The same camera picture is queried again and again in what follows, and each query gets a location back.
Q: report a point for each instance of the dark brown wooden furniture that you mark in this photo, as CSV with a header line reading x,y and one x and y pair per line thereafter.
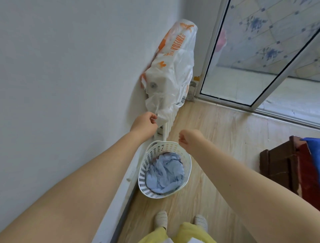
x,y
277,162

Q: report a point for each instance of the red cushion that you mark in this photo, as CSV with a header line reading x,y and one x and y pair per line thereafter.
x,y
306,170

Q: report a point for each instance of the person's right hand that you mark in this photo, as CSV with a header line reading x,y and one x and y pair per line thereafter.
x,y
193,139

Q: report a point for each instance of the person's left white slipper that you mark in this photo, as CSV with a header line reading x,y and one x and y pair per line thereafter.
x,y
160,219

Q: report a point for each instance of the person's yellow trousers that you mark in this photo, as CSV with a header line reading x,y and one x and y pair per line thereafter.
x,y
190,234

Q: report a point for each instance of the person's right white slipper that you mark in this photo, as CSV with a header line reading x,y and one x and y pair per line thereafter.
x,y
200,222

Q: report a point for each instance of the person's white slipper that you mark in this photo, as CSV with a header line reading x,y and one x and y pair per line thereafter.
x,y
160,219
200,222

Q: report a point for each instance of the white radiator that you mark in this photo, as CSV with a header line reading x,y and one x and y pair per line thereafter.
x,y
172,115

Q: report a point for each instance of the person's right forearm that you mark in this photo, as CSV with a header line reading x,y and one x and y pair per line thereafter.
x,y
252,192

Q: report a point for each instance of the person's right fingers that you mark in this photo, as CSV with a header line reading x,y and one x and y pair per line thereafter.
x,y
183,138

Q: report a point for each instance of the bright blue cloth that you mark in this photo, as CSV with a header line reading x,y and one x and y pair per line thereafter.
x,y
314,152

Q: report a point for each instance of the pink thing behind glass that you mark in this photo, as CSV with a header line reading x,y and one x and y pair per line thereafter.
x,y
221,40

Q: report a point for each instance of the light blue cloth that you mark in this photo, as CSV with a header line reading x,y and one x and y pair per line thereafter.
x,y
163,174

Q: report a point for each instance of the white orange plastic tissue pack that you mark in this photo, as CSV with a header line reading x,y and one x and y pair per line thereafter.
x,y
172,62

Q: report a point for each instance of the white perforated laundry basket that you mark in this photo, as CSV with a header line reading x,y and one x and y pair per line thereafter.
x,y
150,190

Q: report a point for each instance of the person's left hand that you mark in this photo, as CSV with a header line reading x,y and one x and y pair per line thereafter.
x,y
142,124

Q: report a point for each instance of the person's left forearm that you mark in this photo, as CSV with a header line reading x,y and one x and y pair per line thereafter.
x,y
82,190

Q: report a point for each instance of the white framed glass sliding door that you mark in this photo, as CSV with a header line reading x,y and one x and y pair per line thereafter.
x,y
252,50

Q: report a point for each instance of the person's left fingers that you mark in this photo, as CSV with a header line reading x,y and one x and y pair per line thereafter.
x,y
153,118

